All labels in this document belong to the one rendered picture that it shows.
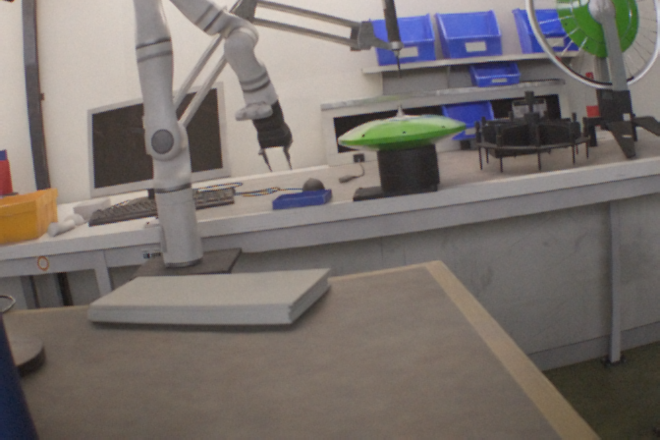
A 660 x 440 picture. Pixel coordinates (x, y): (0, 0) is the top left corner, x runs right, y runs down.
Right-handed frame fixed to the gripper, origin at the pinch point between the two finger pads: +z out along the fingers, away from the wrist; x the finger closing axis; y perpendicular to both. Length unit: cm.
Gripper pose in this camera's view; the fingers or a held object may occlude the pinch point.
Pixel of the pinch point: (281, 171)
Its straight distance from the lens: 210.1
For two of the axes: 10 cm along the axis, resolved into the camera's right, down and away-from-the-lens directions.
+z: 2.7, 7.9, 5.5
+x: -9.4, 0.8, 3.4
